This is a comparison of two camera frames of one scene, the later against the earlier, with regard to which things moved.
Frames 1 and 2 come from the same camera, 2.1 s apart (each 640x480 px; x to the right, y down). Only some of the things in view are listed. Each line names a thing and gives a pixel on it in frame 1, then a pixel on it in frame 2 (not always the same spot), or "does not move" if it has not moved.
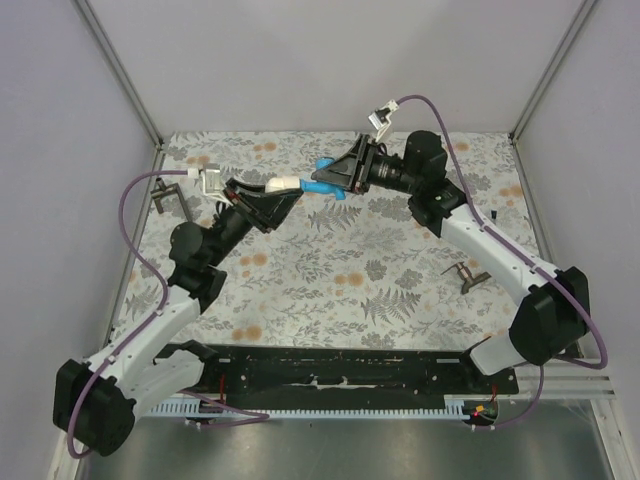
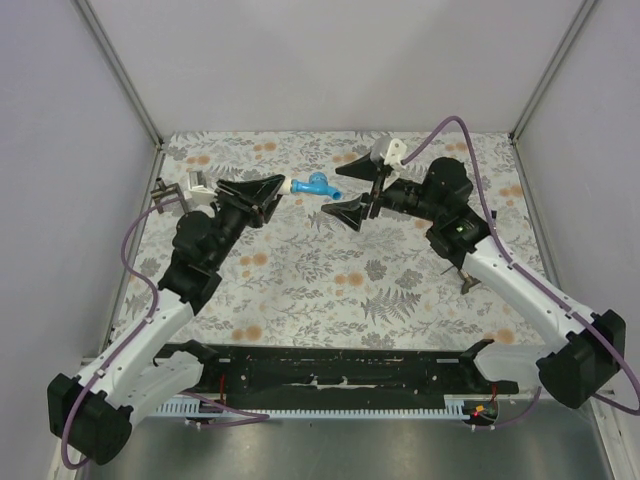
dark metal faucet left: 162,190 does not move
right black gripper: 353,170 -> 365,168
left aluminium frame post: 120,71 does not move
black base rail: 273,371 does not move
